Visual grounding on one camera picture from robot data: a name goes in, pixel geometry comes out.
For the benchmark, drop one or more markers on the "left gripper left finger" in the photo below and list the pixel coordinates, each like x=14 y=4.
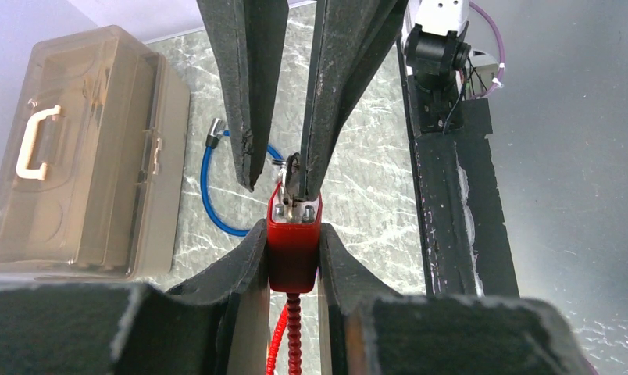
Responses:
x=215 y=322

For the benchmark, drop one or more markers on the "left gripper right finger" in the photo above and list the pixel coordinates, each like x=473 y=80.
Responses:
x=366 y=327

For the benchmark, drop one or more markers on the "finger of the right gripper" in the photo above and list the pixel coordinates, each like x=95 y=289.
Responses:
x=351 y=40
x=247 y=40

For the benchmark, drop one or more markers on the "red cable lock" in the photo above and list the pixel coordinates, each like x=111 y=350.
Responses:
x=292 y=245

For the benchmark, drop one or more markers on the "silver red lock key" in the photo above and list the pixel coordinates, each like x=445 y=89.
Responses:
x=288 y=185

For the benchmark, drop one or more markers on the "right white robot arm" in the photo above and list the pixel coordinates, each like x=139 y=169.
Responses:
x=435 y=50

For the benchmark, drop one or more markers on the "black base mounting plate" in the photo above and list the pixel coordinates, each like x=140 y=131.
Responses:
x=462 y=233

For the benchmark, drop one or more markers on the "brown plastic toolbox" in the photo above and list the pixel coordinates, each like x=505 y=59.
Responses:
x=91 y=176

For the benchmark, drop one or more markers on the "blue cable lock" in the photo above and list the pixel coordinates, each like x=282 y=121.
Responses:
x=231 y=208

